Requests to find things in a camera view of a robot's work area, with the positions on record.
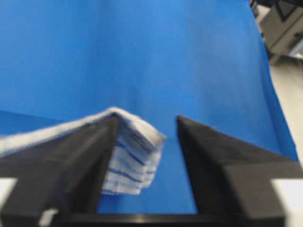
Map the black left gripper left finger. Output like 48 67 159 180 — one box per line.
0 116 118 227

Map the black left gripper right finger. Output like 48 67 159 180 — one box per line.
176 116 303 227

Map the blue striped white towel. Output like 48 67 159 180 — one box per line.
0 107 166 195

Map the blue table cloth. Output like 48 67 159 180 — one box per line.
0 0 298 214

